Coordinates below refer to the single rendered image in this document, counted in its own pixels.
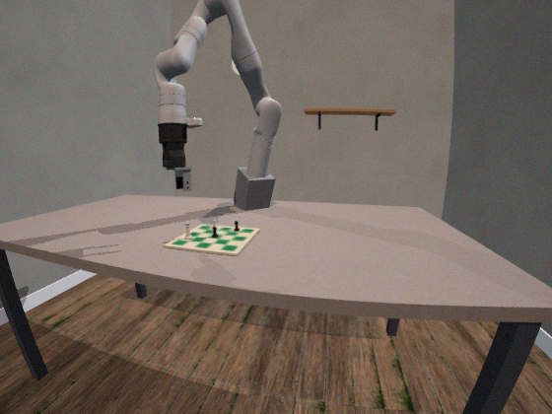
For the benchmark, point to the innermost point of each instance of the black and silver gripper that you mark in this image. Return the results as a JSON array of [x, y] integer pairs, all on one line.
[[172, 134]]

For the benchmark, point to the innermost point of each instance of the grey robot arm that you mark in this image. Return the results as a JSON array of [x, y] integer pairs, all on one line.
[[179, 59]]

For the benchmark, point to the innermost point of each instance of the green and cream chessboard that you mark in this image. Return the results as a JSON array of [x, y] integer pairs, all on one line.
[[228, 241]]

